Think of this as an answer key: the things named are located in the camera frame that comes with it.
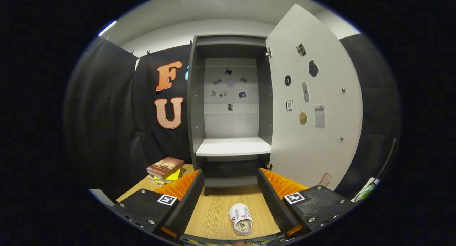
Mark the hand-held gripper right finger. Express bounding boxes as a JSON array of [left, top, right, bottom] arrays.
[[256, 168, 353, 237]]

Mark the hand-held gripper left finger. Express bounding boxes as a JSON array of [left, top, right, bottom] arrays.
[[113, 169, 205, 238]]

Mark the white shoe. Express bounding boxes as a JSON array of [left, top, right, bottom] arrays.
[[228, 203, 253, 236]]

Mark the beige shoe cabinet door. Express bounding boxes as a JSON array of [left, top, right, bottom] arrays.
[[265, 4, 364, 191]]

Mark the dark grey shoe cabinet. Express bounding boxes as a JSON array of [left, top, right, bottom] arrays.
[[187, 34, 275, 196]]

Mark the yellow book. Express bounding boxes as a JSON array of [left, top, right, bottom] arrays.
[[153, 168, 184, 185]]

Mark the brown book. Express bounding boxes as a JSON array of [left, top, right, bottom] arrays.
[[146, 157, 185, 180]]

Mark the white and green object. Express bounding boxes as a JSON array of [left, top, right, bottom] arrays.
[[353, 178, 381, 203]]

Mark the black backdrop cloth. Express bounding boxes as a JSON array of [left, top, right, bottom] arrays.
[[63, 34, 403, 200]]

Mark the long ceiling light strip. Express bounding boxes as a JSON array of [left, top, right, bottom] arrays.
[[98, 21, 118, 37]]

